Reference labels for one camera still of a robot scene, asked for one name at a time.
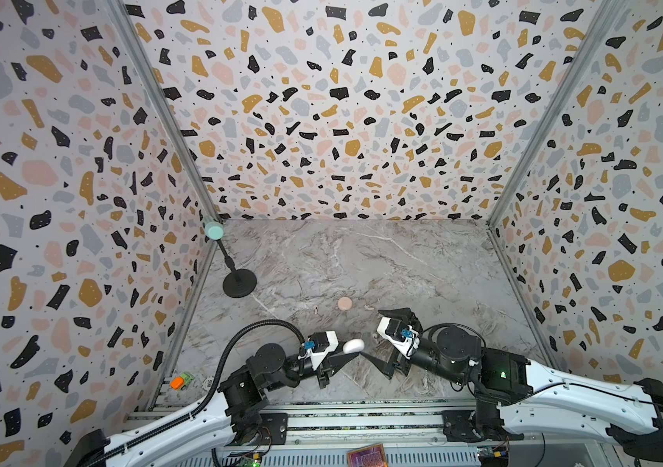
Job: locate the white earbud charging case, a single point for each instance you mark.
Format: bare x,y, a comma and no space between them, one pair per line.
353,346

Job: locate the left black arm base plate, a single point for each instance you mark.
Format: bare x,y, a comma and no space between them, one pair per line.
261,429

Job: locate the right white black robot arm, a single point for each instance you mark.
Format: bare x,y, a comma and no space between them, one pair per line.
515,395

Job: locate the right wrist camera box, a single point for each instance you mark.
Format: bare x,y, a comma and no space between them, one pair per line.
400,333

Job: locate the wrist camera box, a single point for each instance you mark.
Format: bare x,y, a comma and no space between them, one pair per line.
321,344
400,333

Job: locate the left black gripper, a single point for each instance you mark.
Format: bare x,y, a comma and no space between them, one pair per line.
332,366

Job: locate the right small electronics board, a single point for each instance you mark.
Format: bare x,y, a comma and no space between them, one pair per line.
494,456

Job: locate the microphone stand with green ball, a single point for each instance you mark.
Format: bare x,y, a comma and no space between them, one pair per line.
239,283

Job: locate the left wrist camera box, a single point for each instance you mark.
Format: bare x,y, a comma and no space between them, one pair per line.
321,344

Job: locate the pink circuit board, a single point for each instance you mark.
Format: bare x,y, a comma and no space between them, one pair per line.
371,456

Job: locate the small electronics board with leds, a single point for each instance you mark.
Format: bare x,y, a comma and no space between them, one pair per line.
250,460

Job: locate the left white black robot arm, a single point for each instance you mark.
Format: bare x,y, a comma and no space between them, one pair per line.
232,417

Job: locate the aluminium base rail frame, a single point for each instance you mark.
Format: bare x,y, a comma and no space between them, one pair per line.
411,432

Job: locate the pink earbud charging case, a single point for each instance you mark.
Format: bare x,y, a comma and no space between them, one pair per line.
345,304

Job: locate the orange green connector block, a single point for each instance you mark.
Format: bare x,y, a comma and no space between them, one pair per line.
182,381

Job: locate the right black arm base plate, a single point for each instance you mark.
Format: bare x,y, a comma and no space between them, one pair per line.
461,426

